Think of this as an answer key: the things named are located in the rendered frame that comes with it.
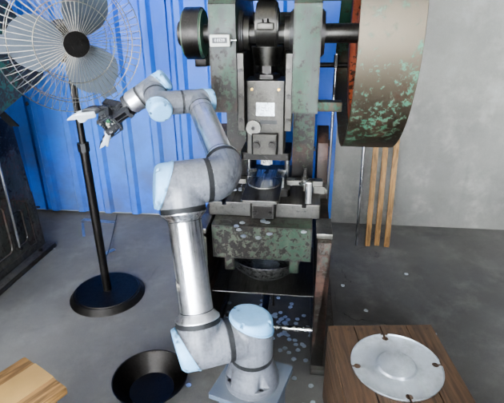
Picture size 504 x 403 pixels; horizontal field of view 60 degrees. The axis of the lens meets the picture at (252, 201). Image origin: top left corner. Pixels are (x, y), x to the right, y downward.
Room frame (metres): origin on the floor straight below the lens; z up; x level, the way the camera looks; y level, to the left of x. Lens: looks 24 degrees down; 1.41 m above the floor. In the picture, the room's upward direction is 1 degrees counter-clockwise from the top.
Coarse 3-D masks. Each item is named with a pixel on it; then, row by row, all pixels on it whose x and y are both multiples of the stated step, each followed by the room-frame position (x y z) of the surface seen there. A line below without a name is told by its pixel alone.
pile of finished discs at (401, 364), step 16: (368, 336) 1.23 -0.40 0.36; (400, 336) 1.23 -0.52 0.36; (352, 352) 1.15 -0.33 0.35; (368, 352) 1.15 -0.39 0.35; (384, 352) 1.15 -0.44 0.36; (400, 352) 1.15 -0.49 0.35; (416, 352) 1.15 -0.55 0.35; (432, 352) 1.15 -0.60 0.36; (368, 368) 1.08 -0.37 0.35; (384, 368) 1.08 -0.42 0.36; (400, 368) 1.08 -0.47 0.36; (416, 368) 1.08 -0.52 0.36; (432, 368) 1.08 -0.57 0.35; (368, 384) 1.02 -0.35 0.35; (384, 384) 1.02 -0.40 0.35; (400, 384) 1.02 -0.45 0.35; (416, 384) 1.02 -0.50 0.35; (432, 384) 1.01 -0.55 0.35; (400, 400) 0.95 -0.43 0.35; (416, 400) 0.95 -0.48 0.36
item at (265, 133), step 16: (256, 80) 1.68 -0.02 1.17; (272, 80) 1.68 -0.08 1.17; (256, 96) 1.67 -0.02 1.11; (272, 96) 1.67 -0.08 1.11; (256, 112) 1.67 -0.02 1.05; (272, 112) 1.66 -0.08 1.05; (256, 128) 1.66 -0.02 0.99; (272, 128) 1.67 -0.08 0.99; (256, 144) 1.63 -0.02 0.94; (272, 144) 1.62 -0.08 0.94
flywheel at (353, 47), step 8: (352, 0) 2.04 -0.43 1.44; (360, 0) 1.97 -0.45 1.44; (352, 8) 2.02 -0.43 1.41; (360, 8) 1.98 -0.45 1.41; (352, 16) 2.01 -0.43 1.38; (352, 48) 1.99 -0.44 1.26; (352, 56) 1.98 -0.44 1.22; (352, 64) 1.97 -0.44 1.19; (352, 72) 1.95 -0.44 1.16; (352, 80) 1.93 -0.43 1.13; (352, 88) 1.90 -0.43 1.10
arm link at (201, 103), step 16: (192, 96) 1.40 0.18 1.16; (208, 96) 1.42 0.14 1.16; (192, 112) 1.35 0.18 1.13; (208, 112) 1.31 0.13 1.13; (208, 128) 1.23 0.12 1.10; (208, 144) 1.18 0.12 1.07; (224, 144) 1.16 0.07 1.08; (224, 160) 1.07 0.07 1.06; (240, 160) 1.12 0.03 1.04; (224, 176) 1.03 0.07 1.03; (240, 176) 1.09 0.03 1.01; (224, 192) 1.03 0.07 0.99
